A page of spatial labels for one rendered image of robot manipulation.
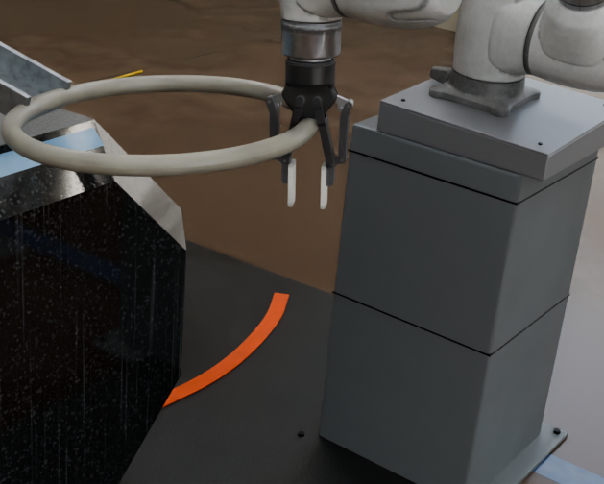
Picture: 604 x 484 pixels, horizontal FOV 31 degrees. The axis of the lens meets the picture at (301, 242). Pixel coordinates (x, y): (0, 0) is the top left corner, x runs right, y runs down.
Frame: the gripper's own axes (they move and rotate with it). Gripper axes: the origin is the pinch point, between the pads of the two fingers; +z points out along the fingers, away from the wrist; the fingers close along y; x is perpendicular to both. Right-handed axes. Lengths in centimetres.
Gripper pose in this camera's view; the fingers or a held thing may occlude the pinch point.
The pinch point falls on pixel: (307, 185)
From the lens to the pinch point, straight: 171.6
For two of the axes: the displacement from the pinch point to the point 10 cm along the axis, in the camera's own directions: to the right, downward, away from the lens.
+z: -0.2, 9.3, 3.7
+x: -1.5, 3.6, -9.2
